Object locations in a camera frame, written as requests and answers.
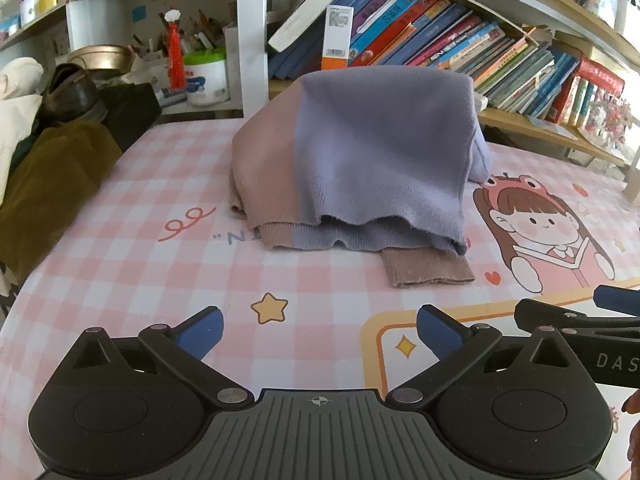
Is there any bunch of pens and brushes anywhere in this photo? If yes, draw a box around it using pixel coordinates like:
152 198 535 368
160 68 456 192
132 7 226 58

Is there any brown leather shoe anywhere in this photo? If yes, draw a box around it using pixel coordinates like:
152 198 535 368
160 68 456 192
39 62 108 123

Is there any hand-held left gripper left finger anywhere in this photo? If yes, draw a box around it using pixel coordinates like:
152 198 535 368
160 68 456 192
65 306 256 411

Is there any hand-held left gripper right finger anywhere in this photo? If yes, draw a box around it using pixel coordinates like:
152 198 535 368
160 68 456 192
386 305 576 411

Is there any purple and pink sweater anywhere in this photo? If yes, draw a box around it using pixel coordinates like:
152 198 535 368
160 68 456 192
229 69 493 289

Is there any cream cloth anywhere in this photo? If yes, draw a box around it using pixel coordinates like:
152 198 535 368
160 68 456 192
0 57 46 196

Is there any orange and white upright box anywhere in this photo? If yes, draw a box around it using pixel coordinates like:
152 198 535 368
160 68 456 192
321 5 354 72

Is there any row of colourful books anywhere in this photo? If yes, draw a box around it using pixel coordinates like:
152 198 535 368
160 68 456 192
267 0 626 128

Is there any brass bowl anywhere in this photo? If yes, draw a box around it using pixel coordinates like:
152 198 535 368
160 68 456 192
65 45 135 81

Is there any white tub with green lid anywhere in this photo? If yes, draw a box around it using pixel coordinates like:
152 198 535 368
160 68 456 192
182 49 230 107

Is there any thick white-edged book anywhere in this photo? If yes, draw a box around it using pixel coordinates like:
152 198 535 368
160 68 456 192
268 0 357 53

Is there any black box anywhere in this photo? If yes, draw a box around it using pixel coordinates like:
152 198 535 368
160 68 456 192
97 82 162 153

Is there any colourful floral bag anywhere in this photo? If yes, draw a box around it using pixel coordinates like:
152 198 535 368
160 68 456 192
582 95 633 148

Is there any olive brown cloth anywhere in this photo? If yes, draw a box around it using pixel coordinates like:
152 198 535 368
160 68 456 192
0 121 123 281

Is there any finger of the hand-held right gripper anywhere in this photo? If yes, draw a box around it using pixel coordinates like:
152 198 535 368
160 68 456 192
515 299 640 339
595 285 640 317

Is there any white shelf post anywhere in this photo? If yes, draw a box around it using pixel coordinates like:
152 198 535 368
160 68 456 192
235 0 271 118

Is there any red tassel ornament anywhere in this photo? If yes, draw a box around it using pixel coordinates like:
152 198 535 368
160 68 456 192
162 8 187 91

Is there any person's right hand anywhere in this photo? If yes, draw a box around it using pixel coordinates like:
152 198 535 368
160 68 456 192
624 390 640 461

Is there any pink checked printed bed sheet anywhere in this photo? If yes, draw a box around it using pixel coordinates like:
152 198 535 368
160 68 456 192
0 119 640 480

